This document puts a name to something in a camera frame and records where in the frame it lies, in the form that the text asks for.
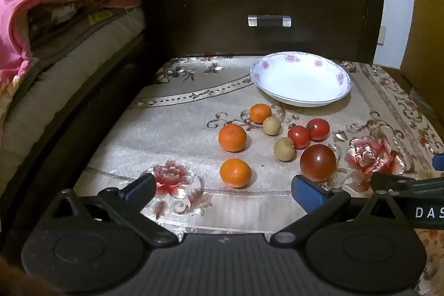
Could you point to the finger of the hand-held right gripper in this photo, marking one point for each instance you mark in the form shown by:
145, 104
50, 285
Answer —
392, 182
438, 162

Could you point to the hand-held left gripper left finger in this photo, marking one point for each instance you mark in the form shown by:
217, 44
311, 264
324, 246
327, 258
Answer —
138, 187

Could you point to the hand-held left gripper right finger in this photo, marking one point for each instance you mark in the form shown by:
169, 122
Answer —
307, 192

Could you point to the large dark red tomato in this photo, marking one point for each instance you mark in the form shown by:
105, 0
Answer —
318, 163

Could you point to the cherry tomato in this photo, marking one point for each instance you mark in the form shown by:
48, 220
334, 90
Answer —
298, 137
318, 129

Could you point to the small mandarin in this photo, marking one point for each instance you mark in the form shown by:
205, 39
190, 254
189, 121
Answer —
260, 113

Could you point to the white floral plate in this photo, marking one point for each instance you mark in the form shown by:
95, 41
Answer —
300, 79

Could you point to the longan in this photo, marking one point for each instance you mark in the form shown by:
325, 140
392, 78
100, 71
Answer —
271, 126
284, 149

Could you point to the floral beige tablecloth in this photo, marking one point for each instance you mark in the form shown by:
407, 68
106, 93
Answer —
173, 143

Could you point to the stack of folded quilts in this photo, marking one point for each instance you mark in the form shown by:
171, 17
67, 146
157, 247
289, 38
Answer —
104, 8

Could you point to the pink floral blanket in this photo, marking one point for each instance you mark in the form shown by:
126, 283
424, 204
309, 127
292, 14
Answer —
31, 11

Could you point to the white wall socket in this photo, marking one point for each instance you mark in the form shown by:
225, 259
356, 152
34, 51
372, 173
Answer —
382, 36

